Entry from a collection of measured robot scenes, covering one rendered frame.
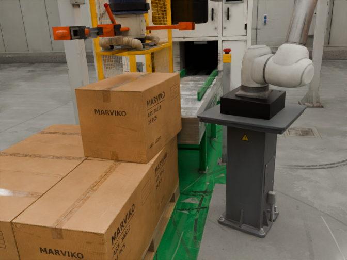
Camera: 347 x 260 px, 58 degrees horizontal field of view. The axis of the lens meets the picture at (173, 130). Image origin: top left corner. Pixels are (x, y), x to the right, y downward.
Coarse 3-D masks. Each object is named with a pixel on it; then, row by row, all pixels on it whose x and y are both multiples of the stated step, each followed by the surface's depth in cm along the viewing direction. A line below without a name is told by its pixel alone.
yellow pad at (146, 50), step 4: (144, 44) 171; (144, 48) 170; (148, 48) 172; (152, 48) 175; (156, 48) 180; (160, 48) 186; (128, 52) 165; (132, 52) 164; (136, 52) 164; (140, 52) 163; (144, 52) 163; (148, 52) 168
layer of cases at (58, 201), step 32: (64, 128) 232; (0, 160) 180; (32, 160) 178; (64, 160) 176; (96, 160) 174; (160, 160) 183; (0, 192) 144; (32, 192) 143; (64, 192) 142; (96, 192) 140; (128, 192) 139; (160, 192) 186; (0, 224) 124; (32, 224) 120; (64, 224) 118; (96, 224) 118; (128, 224) 136; (0, 256) 130; (32, 256) 125; (64, 256) 121; (96, 256) 117; (128, 256) 138
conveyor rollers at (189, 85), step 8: (184, 80) 406; (192, 80) 404; (200, 80) 401; (184, 88) 362; (192, 88) 360; (208, 88) 355; (184, 96) 318; (192, 96) 317; (184, 104) 292; (192, 104) 290; (200, 104) 289; (184, 112) 259; (192, 112) 264
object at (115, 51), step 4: (112, 48) 176; (116, 48) 179; (120, 48) 181; (124, 48) 184; (96, 52) 170; (100, 52) 169; (104, 52) 169; (108, 52) 168; (112, 52) 169; (116, 52) 173; (120, 52) 178
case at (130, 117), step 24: (144, 72) 215; (96, 96) 164; (120, 96) 159; (144, 96) 157; (168, 96) 190; (96, 120) 169; (120, 120) 164; (144, 120) 159; (168, 120) 193; (96, 144) 174; (120, 144) 169; (144, 144) 164
